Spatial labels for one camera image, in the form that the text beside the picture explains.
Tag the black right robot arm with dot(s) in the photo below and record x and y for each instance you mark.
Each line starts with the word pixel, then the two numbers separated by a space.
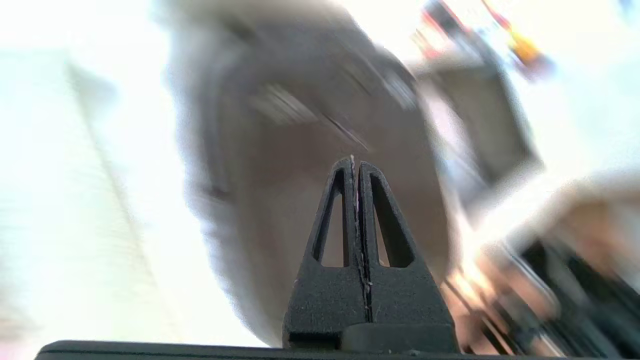
pixel 580 295

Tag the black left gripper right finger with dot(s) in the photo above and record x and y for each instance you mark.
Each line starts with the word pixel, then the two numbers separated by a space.
pixel 410 295

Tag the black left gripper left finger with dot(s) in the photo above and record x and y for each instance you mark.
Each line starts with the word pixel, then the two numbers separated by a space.
pixel 325 300

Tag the black rice cooker lid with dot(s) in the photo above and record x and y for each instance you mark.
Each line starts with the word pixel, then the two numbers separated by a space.
pixel 280 175

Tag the steel sink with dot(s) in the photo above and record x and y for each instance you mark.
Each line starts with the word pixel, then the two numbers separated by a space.
pixel 480 115

